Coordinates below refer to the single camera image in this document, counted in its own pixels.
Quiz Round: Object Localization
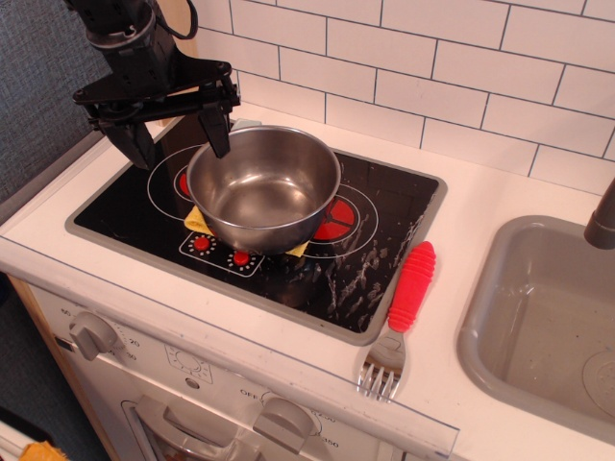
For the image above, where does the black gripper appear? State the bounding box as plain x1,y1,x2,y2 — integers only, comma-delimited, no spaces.
73,18,240,169

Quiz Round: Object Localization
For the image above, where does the light blue cube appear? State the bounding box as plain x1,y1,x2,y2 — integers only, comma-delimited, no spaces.
231,118,262,132

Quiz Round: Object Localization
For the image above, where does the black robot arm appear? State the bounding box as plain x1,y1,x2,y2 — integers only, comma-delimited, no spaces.
67,1,240,170

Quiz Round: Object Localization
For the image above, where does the silver metal pot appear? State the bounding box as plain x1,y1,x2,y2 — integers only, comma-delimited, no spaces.
186,125,341,255

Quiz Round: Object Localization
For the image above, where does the yellow cloth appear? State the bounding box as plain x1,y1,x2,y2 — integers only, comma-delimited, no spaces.
184,206,308,257

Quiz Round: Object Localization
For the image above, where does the grey left oven knob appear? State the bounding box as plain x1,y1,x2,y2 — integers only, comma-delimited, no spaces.
69,312,118,361

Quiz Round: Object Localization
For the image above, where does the grey oven knob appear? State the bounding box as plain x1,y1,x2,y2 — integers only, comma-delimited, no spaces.
69,312,118,361
253,398,315,454

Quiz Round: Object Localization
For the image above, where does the black toy stovetop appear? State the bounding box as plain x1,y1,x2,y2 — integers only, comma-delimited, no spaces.
66,115,447,345

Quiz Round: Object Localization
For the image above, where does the grey right oven knob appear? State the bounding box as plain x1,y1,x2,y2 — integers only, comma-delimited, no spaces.
253,398,315,454

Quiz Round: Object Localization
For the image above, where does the orange object bottom left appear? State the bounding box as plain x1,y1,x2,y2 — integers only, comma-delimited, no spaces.
18,441,68,461

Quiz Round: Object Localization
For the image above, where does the grey toy sink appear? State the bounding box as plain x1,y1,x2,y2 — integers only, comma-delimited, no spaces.
457,215,614,444

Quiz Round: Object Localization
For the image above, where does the grey faucet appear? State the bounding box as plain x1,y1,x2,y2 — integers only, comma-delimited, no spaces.
583,180,615,250

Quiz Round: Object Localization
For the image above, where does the black cable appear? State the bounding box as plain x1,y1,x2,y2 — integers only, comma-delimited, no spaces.
156,0,199,41

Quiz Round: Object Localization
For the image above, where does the grey oven door handle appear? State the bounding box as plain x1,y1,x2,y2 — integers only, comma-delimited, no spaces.
134,396,267,460

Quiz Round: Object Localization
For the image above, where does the red handled metal fork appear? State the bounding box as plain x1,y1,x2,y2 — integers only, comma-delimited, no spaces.
357,241,436,400

